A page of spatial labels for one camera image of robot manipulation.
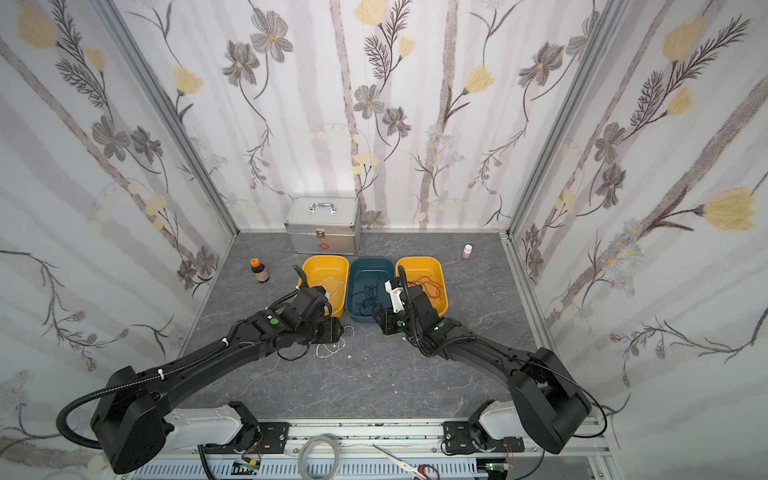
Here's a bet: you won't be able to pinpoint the scissors on rail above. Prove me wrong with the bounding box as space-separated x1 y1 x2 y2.
373 445 429 480

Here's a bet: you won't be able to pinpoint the yellow plastic bin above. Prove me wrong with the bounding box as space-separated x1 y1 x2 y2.
302 255 350 318
395 256 449 316

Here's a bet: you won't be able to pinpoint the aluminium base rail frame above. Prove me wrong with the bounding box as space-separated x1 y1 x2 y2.
130 418 621 479

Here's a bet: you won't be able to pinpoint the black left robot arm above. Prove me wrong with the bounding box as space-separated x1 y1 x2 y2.
55 269 343 474

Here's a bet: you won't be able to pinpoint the dark teal plastic bin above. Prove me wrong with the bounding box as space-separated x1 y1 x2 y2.
345 257 395 324

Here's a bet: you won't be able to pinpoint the right yellow plastic bin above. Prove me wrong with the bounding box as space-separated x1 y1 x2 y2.
395 256 449 316

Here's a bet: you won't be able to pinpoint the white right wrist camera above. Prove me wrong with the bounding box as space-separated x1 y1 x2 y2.
385 278 405 314

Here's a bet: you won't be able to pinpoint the silver aluminium first-aid case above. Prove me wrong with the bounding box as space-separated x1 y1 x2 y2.
284 197 361 256

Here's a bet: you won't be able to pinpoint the left yellow plastic bin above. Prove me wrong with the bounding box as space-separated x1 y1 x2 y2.
302 255 350 318

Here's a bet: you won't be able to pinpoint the black cable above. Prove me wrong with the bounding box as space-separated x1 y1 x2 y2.
350 286 382 316

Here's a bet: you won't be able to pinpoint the coiled white cable roll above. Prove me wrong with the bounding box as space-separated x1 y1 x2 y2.
297 434 341 480

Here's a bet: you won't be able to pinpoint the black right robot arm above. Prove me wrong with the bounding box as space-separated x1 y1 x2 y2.
375 266 598 454

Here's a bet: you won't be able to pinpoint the brown bottle orange cap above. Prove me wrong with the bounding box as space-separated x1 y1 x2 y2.
250 258 270 283

